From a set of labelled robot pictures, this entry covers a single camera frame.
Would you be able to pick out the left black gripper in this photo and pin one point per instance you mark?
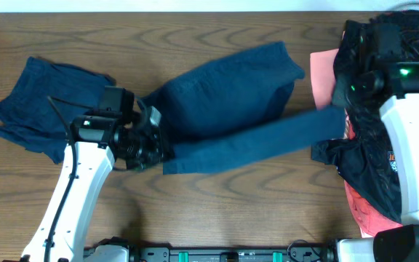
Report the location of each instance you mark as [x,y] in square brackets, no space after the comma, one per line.
[156,155]

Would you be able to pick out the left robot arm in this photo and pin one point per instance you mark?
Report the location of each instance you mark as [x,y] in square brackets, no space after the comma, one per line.
[121,126]

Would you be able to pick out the coral red garment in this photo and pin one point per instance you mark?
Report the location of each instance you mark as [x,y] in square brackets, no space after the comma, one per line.
[368,219]

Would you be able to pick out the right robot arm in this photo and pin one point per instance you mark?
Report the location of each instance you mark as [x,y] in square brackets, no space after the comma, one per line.
[391,80]

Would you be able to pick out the folded dark blue shorts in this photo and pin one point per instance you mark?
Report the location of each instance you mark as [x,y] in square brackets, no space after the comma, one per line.
[26,115]

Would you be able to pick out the dark blue denim shorts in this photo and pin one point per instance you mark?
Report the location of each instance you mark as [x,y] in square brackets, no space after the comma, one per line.
[227,113]

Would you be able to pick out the black patterned orange-line garment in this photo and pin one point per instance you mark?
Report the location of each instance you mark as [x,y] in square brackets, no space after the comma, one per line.
[364,161]

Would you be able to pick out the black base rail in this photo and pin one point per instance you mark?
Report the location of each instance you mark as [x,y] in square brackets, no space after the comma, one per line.
[216,254]

